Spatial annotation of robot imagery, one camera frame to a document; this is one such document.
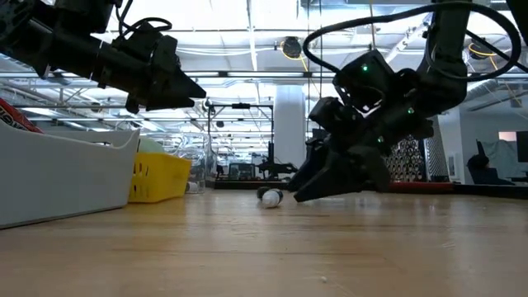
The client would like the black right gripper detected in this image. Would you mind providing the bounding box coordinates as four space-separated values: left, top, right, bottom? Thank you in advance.
288 97 434 203

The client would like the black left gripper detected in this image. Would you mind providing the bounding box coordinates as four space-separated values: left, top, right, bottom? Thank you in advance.
92 32 206 115

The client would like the clear plastic bin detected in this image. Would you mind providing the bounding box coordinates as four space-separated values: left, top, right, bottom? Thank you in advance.
146 131 218 195

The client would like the grey plastic bin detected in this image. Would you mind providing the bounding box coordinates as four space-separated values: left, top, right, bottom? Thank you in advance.
0 119 141 230

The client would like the red snack packet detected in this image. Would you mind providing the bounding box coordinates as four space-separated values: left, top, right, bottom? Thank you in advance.
0 97 45 134

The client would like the black background robot rig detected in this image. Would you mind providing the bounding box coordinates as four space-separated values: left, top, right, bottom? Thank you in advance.
205 102 300 181

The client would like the white building pillar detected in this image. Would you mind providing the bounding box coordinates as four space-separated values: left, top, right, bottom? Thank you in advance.
274 84 307 168

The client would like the red and metal box grater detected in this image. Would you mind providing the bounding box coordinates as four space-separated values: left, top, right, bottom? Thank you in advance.
381 115 455 194

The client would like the yellow plastic basket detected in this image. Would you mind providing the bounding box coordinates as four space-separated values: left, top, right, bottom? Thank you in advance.
128 152 193 204

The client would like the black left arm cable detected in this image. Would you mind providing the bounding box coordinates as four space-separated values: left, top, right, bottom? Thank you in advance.
115 0 173 40

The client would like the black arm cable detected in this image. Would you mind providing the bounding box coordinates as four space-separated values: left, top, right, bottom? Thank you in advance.
303 2 523 82
115 0 173 40

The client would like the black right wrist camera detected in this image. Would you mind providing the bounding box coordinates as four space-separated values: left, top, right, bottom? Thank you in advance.
332 49 399 115

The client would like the black ceiling cable reel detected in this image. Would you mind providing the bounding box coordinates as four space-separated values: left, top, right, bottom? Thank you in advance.
281 35 304 59

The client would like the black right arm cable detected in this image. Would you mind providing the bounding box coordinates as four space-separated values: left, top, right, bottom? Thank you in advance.
303 2 523 82

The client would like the silver ventilation duct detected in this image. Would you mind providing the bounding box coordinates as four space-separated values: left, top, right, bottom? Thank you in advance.
465 78 528 109

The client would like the dark wall screen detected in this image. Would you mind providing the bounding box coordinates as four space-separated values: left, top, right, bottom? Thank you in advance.
516 130 528 163

